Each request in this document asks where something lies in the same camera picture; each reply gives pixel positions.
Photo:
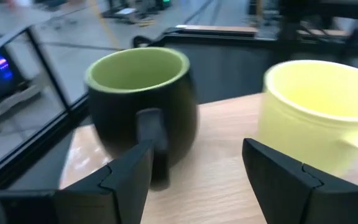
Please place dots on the black table frame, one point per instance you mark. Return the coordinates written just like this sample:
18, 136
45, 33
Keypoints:
228, 67

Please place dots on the yellow mug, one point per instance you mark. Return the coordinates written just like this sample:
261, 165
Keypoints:
319, 115

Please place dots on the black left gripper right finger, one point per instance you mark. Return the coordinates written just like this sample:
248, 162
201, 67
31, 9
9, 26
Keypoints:
297, 193

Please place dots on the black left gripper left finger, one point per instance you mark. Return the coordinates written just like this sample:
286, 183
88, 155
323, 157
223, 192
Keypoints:
110, 193

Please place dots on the black mug with green inside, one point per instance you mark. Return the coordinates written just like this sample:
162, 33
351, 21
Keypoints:
141, 105

